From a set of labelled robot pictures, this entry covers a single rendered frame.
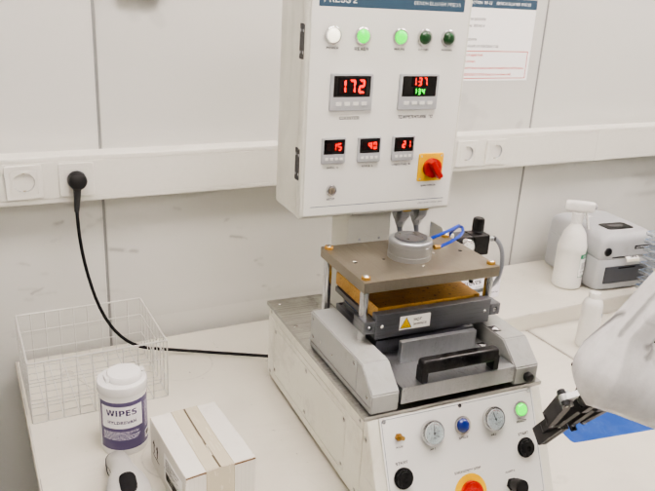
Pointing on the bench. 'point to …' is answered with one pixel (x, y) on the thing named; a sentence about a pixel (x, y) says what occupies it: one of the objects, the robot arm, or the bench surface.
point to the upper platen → (407, 297)
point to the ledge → (546, 297)
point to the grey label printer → (604, 248)
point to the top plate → (408, 261)
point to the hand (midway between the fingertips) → (550, 428)
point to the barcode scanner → (124, 473)
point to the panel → (463, 446)
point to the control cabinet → (368, 113)
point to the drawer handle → (457, 360)
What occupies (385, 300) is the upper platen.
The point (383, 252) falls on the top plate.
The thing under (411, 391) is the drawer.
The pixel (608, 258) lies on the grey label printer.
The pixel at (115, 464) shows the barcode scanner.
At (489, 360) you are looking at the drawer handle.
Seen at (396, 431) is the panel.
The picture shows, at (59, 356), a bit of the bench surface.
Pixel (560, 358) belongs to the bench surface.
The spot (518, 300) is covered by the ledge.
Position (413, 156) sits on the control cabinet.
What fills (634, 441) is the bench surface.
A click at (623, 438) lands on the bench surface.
